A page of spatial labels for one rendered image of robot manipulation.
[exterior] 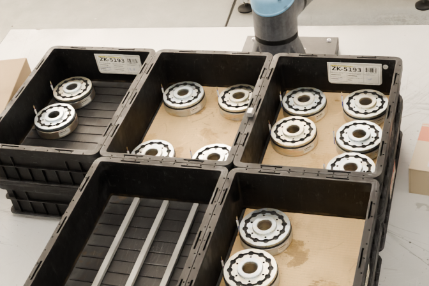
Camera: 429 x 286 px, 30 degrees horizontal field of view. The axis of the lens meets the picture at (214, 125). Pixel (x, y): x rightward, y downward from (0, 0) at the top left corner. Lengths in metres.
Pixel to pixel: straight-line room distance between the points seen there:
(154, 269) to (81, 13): 2.71
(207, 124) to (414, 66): 0.63
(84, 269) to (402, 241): 0.67
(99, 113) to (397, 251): 0.80
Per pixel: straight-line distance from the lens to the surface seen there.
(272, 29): 2.08
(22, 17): 4.30
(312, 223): 1.62
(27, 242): 1.94
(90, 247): 1.68
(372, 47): 2.30
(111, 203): 1.76
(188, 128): 1.89
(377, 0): 3.86
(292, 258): 1.56
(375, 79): 1.89
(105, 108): 2.03
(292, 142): 1.76
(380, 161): 1.59
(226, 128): 1.87
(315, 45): 2.26
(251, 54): 1.92
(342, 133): 1.77
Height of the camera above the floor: 2.01
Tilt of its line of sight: 39 degrees down
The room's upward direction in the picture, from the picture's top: 12 degrees counter-clockwise
